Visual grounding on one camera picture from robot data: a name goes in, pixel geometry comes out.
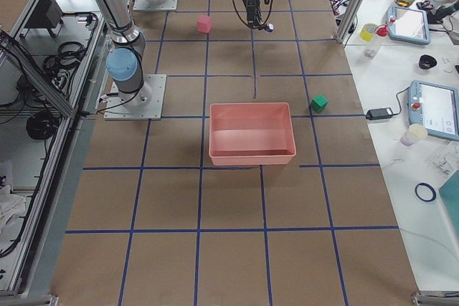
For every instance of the pink cube near centre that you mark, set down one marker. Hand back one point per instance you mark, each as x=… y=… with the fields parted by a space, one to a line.
x=204 y=24

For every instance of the green cube near bin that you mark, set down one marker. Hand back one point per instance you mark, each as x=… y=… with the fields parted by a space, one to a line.
x=318 y=103

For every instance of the yellow tape roll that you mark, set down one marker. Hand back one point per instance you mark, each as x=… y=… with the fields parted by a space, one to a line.
x=367 y=31

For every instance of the pink plastic bin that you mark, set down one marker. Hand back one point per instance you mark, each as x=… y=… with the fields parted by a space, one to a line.
x=250 y=134

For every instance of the red capped squeeze bottle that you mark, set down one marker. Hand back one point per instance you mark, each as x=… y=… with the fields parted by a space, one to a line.
x=378 y=38

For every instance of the upper teach pendant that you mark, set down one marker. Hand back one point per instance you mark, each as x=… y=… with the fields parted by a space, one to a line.
x=409 y=25

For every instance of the teach pendant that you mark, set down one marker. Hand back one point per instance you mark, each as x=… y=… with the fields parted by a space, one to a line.
x=435 y=107
x=409 y=25

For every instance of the black power adapter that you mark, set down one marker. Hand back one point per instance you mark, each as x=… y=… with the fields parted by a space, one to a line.
x=382 y=113

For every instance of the white paper cup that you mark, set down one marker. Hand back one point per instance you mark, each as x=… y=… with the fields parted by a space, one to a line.
x=414 y=134

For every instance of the lower teach pendant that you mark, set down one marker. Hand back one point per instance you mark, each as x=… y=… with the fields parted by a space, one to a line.
x=435 y=107

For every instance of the teal box corner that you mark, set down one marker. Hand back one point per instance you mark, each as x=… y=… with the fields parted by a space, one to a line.
x=449 y=193

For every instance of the aluminium frame post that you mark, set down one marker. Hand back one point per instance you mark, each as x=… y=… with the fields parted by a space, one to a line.
x=353 y=1

